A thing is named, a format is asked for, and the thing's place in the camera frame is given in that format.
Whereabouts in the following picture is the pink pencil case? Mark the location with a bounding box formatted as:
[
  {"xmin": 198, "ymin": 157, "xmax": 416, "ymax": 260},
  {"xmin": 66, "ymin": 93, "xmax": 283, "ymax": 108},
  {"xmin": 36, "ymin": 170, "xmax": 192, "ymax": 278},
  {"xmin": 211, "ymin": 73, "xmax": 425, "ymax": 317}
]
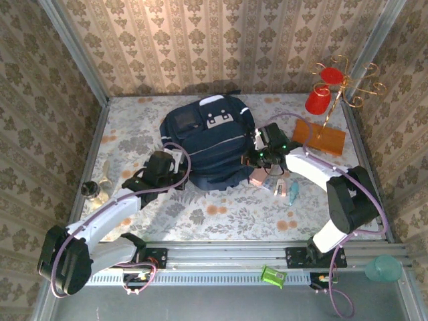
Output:
[{"xmin": 249, "ymin": 168, "xmax": 270, "ymax": 188}]

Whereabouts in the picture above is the navy student backpack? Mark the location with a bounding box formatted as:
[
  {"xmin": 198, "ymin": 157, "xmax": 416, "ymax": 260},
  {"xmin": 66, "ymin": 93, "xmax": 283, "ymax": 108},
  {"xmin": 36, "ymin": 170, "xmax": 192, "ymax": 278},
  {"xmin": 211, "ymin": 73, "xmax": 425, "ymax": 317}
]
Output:
[{"xmin": 159, "ymin": 94, "xmax": 257, "ymax": 193}]

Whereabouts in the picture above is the white pink correction tape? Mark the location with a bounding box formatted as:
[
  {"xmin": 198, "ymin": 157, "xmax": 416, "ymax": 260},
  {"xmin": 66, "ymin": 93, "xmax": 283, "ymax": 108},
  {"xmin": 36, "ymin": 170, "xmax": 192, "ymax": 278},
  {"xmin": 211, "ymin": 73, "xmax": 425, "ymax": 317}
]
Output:
[{"xmin": 273, "ymin": 178, "xmax": 287, "ymax": 198}]

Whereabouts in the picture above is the teal plastic pen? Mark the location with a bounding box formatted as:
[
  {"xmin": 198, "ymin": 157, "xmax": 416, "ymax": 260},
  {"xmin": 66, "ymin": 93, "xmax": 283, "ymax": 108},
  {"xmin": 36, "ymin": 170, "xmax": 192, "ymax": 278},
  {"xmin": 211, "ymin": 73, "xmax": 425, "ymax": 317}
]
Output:
[{"xmin": 286, "ymin": 181, "xmax": 300, "ymax": 207}]

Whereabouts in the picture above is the beige wooden scoop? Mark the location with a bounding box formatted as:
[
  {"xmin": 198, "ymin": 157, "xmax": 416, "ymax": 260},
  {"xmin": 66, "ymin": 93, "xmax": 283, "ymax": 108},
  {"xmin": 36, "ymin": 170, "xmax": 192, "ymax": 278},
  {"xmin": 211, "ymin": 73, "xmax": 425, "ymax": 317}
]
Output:
[{"xmin": 98, "ymin": 159, "xmax": 115, "ymax": 195}]

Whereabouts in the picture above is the red plastic cup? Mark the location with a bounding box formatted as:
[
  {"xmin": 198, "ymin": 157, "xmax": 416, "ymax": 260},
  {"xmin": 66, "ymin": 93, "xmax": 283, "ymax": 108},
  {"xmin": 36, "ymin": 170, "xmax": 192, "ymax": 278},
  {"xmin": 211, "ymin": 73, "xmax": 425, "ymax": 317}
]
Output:
[
  {"xmin": 304, "ymin": 85, "xmax": 332, "ymax": 116},
  {"xmin": 320, "ymin": 66, "xmax": 344, "ymax": 84}
]

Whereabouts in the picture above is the glass bottle black cap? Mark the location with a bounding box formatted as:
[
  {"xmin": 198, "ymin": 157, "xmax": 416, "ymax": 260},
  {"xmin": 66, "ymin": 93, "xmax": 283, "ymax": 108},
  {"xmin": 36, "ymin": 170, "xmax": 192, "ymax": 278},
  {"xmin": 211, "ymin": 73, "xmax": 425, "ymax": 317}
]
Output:
[{"xmin": 81, "ymin": 180, "xmax": 108, "ymax": 203}]

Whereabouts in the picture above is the green snack packet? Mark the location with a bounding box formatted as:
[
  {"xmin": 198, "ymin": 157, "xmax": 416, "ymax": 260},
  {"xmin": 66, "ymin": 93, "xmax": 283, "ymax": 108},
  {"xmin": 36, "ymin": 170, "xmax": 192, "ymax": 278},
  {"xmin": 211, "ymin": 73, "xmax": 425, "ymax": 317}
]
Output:
[{"xmin": 260, "ymin": 264, "xmax": 289, "ymax": 289}]

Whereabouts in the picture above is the grey metal tray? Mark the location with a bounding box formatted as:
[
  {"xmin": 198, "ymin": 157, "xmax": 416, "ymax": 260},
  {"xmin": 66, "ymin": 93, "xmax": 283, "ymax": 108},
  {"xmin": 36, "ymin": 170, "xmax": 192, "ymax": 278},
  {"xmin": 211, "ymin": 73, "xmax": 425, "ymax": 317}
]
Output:
[{"xmin": 31, "ymin": 262, "xmax": 424, "ymax": 321}]

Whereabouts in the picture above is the teal plastic cup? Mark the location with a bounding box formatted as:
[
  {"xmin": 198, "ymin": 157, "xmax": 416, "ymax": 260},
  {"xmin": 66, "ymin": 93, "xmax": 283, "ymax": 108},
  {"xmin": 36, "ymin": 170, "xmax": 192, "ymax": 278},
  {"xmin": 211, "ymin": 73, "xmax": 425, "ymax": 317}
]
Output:
[{"xmin": 364, "ymin": 254, "xmax": 403, "ymax": 284}]

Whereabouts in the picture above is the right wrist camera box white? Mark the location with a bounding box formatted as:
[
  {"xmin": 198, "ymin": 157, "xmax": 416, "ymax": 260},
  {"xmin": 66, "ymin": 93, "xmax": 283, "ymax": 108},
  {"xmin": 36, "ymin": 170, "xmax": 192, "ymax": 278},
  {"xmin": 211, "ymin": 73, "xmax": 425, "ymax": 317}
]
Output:
[{"xmin": 253, "ymin": 128, "xmax": 269, "ymax": 151}]

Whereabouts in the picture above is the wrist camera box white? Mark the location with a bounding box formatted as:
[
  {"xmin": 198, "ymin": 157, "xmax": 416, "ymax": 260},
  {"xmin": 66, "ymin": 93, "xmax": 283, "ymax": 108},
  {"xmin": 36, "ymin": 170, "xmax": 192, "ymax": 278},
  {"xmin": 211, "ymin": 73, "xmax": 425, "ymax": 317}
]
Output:
[
  {"xmin": 253, "ymin": 128, "xmax": 269, "ymax": 151},
  {"xmin": 163, "ymin": 148, "xmax": 184, "ymax": 174}
]

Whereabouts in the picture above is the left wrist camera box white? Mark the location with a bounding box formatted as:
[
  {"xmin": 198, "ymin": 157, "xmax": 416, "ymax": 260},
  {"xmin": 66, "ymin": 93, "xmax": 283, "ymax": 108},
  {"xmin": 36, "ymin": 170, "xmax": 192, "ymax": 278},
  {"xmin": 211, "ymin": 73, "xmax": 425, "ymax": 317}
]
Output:
[{"xmin": 163, "ymin": 148, "xmax": 184, "ymax": 174}]

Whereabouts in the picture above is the gold wire stand wooden base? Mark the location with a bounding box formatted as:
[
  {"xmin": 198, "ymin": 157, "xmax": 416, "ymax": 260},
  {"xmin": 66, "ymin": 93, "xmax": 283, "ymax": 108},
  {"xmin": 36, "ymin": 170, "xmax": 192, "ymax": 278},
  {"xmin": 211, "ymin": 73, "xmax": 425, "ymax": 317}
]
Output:
[{"xmin": 292, "ymin": 55, "xmax": 388, "ymax": 157}]

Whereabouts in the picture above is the aluminium table edge rail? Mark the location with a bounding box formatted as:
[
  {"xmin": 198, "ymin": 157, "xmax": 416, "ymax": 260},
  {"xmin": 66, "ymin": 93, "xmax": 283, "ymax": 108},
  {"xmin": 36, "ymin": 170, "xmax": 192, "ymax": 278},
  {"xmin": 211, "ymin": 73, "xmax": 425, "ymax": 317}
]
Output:
[
  {"xmin": 72, "ymin": 100, "xmax": 110, "ymax": 215},
  {"xmin": 342, "ymin": 100, "xmax": 402, "ymax": 243}
]

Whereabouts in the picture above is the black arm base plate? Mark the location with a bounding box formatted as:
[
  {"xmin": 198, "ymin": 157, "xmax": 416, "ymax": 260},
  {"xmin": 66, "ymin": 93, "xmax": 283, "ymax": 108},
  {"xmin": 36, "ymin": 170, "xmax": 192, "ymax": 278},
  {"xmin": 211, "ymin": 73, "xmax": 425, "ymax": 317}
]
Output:
[
  {"xmin": 108, "ymin": 246, "xmax": 168, "ymax": 269},
  {"xmin": 286, "ymin": 245, "xmax": 348, "ymax": 269}
]

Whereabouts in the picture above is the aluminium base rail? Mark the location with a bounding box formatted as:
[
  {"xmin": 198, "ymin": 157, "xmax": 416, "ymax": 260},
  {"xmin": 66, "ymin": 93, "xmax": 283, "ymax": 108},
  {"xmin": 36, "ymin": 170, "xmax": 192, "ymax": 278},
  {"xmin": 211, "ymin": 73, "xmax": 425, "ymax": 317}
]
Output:
[{"xmin": 49, "ymin": 240, "xmax": 414, "ymax": 268}]

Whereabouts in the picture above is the grey slotted cable duct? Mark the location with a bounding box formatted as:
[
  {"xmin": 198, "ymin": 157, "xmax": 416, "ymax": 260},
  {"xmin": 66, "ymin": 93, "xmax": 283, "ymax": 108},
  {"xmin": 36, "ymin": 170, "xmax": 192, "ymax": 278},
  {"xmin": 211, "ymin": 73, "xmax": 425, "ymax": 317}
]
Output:
[{"xmin": 85, "ymin": 269, "xmax": 312, "ymax": 287}]

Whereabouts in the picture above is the small connector board with wires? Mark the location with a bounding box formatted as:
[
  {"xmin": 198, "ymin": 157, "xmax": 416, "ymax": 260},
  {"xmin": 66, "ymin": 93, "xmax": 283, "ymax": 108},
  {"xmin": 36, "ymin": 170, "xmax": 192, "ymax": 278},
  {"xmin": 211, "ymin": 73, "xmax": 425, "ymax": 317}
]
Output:
[
  {"xmin": 310, "ymin": 271, "xmax": 339, "ymax": 295},
  {"xmin": 122, "ymin": 271, "xmax": 157, "ymax": 297}
]

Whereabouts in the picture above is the aluminium frame post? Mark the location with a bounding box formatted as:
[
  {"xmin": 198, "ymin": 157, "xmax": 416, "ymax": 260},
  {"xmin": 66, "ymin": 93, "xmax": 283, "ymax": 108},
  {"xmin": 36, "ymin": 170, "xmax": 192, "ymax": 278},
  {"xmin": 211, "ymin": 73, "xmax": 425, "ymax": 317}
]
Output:
[
  {"xmin": 37, "ymin": 0, "xmax": 110, "ymax": 105},
  {"xmin": 344, "ymin": 0, "xmax": 407, "ymax": 93}
]

